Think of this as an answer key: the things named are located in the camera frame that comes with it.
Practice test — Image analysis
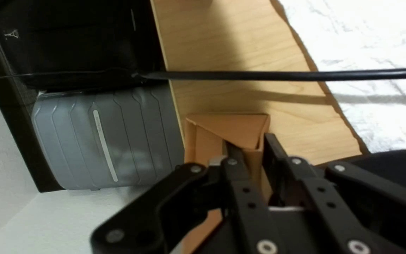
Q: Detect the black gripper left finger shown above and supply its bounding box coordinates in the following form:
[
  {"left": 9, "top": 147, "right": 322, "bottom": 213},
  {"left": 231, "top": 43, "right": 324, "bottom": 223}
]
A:
[{"left": 88, "top": 140, "right": 282, "bottom": 254}]

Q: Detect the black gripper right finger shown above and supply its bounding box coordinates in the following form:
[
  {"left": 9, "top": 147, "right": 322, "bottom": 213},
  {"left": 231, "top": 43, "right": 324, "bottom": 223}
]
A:
[{"left": 263, "top": 133, "right": 406, "bottom": 254}]

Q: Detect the brown cardboard box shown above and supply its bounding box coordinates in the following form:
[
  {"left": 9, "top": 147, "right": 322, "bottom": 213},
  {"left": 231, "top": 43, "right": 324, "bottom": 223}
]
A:
[{"left": 181, "top": 112, "right": 272, "bottom": 209}]

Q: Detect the grey ribbed suitcase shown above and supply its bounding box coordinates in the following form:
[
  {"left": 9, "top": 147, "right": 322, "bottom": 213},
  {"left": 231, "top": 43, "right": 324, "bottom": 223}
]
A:
[{"left": 31, "top": 86, "right": 186, "bottom": 192}]

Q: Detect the white cloth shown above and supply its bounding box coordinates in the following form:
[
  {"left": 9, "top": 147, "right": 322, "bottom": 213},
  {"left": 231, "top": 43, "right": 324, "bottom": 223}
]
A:
[{"left": 277, "top": 0, "right": 406, "bottom": 154}]

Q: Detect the thin black power cable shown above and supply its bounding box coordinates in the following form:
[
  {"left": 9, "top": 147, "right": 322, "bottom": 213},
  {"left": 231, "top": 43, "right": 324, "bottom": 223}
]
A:
[{"left": 0, "top": 67, "right": 406, "bottom": 85}]

